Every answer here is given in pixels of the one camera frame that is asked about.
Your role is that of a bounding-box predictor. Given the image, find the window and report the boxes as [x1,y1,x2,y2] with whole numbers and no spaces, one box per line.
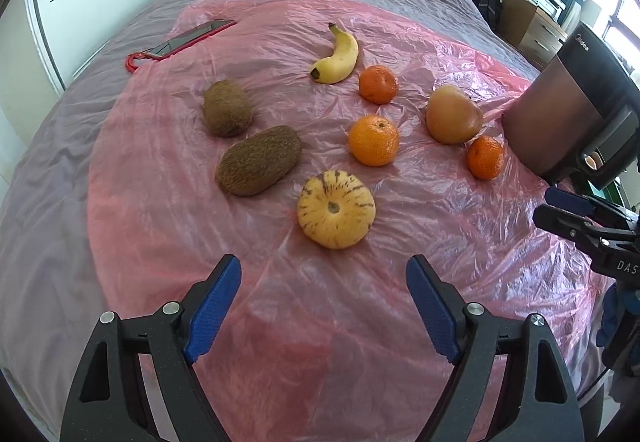
[585,0,640,72]

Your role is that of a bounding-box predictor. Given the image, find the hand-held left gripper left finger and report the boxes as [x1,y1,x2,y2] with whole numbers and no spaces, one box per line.
[60,254,243,442]

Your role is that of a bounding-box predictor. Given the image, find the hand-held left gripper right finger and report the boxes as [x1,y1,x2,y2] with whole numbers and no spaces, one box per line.
[406,254,586,442]

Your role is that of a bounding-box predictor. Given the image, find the black backpack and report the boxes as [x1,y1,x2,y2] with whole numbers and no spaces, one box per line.
[465,0,503,30]

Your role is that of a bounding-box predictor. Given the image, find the wooden nightstand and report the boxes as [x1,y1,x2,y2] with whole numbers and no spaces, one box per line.
[500,0,568,70]

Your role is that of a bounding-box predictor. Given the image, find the brown fuzzy kiwi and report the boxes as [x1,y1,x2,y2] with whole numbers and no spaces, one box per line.
[202,80,254,139]
[216,125,303,197]

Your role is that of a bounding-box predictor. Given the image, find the pink plastic sheet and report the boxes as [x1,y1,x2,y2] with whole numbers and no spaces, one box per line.
[85,0,601,442]

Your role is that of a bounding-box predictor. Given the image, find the orange tangerine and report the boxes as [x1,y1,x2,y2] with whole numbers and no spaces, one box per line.
[359,66,399,104]
[467,135,505,181]
[348,116,401,167]

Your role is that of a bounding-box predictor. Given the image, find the yellow striped melon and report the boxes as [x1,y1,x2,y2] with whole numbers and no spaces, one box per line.
[297,170,376,250]

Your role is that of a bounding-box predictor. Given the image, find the yellow banana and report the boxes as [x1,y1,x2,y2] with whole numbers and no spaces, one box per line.
[309,22,360,84]

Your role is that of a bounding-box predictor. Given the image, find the red smartphone with lanyard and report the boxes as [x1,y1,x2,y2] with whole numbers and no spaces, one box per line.
[125,19,237,71]

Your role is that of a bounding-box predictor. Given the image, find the grey bed cover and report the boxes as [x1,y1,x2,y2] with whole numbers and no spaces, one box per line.
[0,0,546,442]

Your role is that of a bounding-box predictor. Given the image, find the brown black kitchen appliance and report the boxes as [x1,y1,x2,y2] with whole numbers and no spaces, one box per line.
[501,20,640,190]

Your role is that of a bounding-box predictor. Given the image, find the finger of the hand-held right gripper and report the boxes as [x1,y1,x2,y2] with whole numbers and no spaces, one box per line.
[532,204,608,247]
[545,187,640,225]

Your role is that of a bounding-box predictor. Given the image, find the person's right hand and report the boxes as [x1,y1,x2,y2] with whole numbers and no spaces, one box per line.
[597,284,640,373]

